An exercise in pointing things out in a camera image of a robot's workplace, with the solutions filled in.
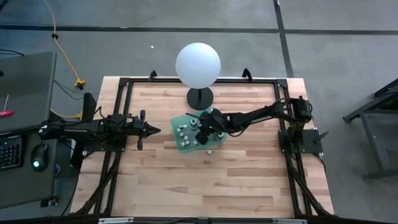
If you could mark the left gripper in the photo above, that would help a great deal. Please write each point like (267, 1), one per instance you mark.
(139, 127)

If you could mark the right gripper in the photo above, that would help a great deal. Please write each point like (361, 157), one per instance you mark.
(207, 124)

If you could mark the large black Chefmaster bottle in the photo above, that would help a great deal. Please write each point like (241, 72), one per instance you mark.
(220, 135)

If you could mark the small orange-label dropper bottle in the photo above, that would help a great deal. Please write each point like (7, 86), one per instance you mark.
(183, 126)

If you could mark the teal translucent plastic bin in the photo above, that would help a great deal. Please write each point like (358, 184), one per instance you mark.
(186, 149)

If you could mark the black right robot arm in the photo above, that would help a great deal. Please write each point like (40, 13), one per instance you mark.
(258, 116)

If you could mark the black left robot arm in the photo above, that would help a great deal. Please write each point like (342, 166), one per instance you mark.
(77, 130)

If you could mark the black hook clamp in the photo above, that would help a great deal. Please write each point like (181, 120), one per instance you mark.
(247, 75)
(153, 76)

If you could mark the white globe lamp black stand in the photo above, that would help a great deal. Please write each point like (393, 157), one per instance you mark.
(198, 65)

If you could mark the black upright stand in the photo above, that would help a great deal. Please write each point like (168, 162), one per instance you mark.
(89, 104)

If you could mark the black computer mouse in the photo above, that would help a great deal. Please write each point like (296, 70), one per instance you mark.
(39, 157)

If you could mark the grey side desk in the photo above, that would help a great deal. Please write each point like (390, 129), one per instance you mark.
(25, 186)

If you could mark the backlit keyboard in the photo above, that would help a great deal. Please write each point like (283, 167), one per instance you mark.
(9, 154)

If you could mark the black aluminium rig frame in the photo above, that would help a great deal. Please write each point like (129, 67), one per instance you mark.
(264, 81)

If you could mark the silver bracket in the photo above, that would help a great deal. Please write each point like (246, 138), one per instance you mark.
(116, 221)
(289, 221)

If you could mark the black metal cart frame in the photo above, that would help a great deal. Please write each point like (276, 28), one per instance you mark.
(372, 146)

